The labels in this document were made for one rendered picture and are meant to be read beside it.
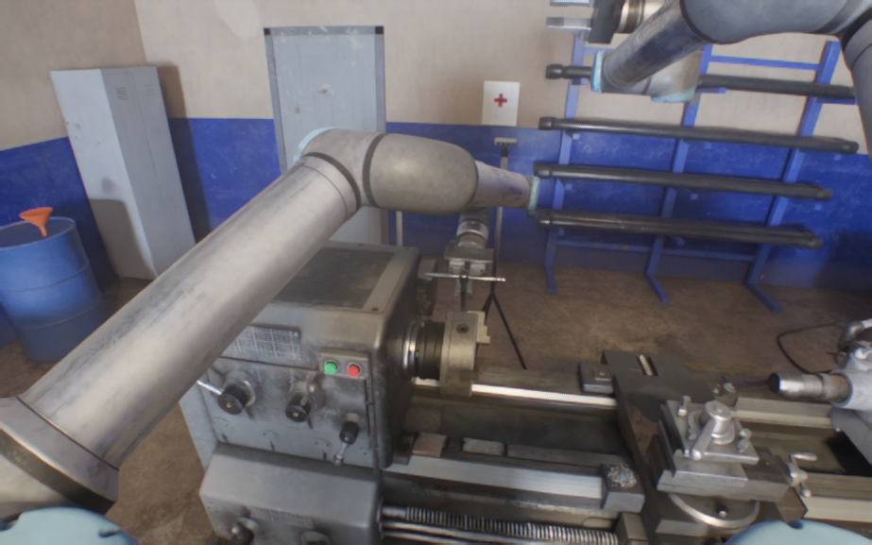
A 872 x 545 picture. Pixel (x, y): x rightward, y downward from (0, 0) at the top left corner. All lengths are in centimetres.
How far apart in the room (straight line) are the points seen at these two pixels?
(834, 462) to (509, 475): 119
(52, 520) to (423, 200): 51
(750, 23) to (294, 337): 100
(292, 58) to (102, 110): 161
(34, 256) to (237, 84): 235
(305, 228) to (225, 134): 440
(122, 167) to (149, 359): 385
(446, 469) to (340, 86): 357
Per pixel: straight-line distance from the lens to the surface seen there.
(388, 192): 63
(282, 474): 140
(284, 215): 57
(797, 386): 156
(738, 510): 135
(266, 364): 117
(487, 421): 163
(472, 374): 120
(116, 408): 48
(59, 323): 376
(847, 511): 171
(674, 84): 112
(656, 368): 181
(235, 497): 145
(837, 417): 197
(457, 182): 65
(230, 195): 512
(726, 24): 60
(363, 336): 104
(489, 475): 134
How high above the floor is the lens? 190
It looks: 27 degrees down
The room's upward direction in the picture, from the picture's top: 1 degrees clockwise
